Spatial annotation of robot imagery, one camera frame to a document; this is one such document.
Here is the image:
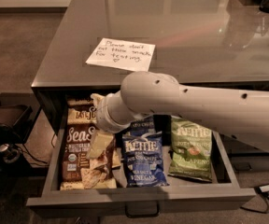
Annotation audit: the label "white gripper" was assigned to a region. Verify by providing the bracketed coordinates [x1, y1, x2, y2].
[87, 91, 141, 159]

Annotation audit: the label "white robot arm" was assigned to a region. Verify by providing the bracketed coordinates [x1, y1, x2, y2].
[94, 72, 269, 153]

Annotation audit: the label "rear yellow Late July bag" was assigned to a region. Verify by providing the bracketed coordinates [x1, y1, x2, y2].
[67, 98, 93, 106]

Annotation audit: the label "yellow Late July chip bag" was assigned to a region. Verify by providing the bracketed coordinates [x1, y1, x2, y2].
[67, 105, 96, 124]

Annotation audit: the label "middle blue Kettle chip bag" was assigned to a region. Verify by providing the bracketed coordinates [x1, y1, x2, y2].
[127, 117, 155, 136]

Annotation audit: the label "blue kettle chip bag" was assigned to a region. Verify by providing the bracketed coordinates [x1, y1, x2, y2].
[127, 117, 155, 136]
[122, 132, 168, 188]

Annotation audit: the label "brown Sea Salt chip bag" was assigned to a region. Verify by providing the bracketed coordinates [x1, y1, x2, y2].
[62, 123, 115, 182]

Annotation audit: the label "front blue Kettle chip bag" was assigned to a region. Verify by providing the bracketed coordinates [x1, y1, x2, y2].
[122, 132, 168, 188]

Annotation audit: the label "front green Kettle chip bag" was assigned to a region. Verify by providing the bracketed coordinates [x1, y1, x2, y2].
[168, 117, 212, 182]

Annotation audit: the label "grey cabinet with counter top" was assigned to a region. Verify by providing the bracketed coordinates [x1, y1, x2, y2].
[32, 0, 269, 130]

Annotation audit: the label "open grey top drawer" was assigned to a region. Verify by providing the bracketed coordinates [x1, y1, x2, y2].
[26, 91, 256, 217]

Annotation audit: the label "white handwritten paper note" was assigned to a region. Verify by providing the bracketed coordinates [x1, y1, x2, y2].
[86, 38, 155, 72]

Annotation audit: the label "lower black drawers at right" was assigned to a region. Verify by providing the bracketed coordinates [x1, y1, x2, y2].
[220, 135, 269, 172]

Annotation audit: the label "metal drawer handle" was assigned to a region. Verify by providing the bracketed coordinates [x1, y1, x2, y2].
[124, 203, 160, 218]

